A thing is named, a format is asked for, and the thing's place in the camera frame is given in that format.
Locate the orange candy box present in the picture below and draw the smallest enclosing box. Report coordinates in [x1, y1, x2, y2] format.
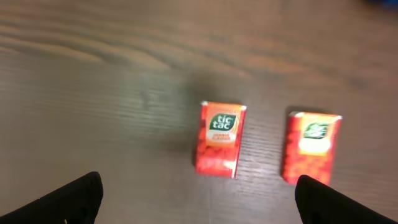
[195, 100, 248, 180]
[281, 111, 343, 186]

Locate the blue tray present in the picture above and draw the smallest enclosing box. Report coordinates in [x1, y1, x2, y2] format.
[362, 0, 398, 7]

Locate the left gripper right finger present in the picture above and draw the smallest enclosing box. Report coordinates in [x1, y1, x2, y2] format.
[294, 174, 398, 224]

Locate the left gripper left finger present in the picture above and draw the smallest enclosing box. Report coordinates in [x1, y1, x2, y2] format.
[0, 171, 104, 224]

